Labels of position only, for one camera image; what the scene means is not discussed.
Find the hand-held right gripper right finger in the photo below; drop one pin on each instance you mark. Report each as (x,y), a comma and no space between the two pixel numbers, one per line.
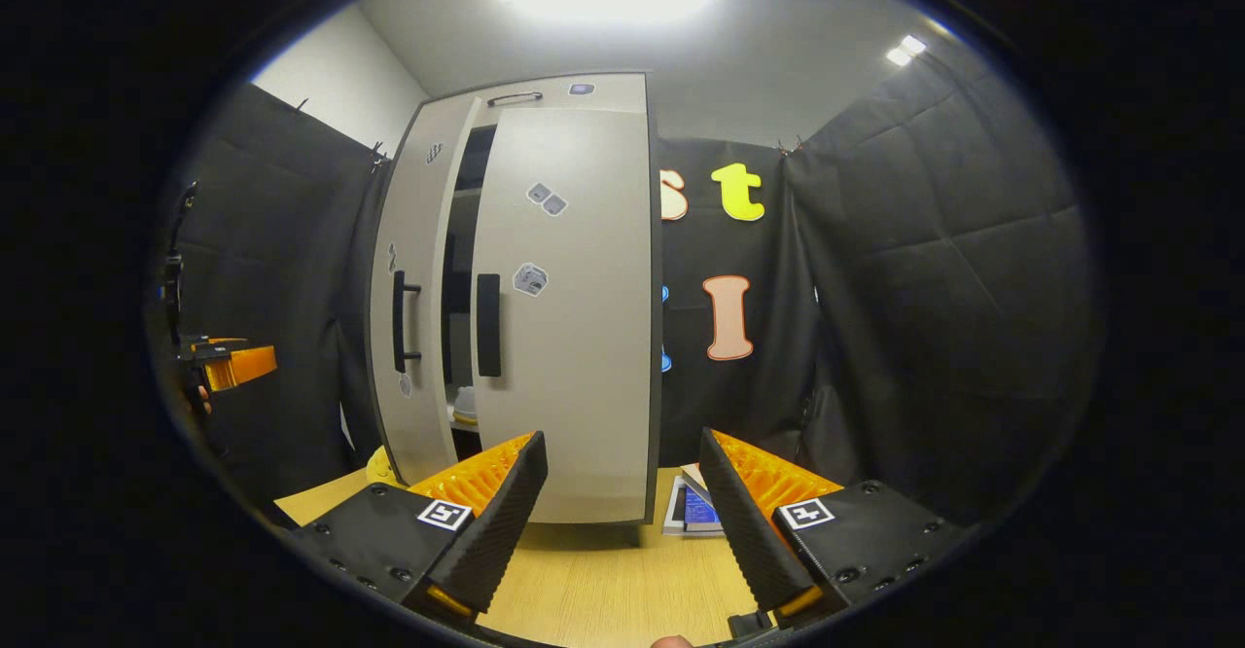
(744,531)

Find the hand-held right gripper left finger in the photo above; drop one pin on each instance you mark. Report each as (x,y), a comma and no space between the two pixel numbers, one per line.
(506,522)

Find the small ceiling light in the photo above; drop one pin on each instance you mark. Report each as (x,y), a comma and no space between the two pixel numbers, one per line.
(905,50)

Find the black backdrop cloth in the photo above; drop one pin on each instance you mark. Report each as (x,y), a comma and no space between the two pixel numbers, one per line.
(695,249)
(953,288)
(272,239)

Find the grey shoe cabinet door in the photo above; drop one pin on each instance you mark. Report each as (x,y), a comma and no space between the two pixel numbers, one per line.
(584,337)
(418,220)

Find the blue white flat box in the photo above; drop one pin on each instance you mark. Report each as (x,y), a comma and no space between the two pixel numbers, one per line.
(693,510)

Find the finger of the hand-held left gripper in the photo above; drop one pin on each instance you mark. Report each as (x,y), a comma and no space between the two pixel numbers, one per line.
(219,342)
(243,366)

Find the grey shoe cabinet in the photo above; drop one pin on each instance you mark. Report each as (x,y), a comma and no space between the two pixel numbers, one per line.
(622,93)

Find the yellow cloth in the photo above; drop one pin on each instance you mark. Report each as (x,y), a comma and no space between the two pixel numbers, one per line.
(384,468)

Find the white striped shoe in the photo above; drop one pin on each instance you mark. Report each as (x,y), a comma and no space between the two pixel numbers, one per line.
(466,405)

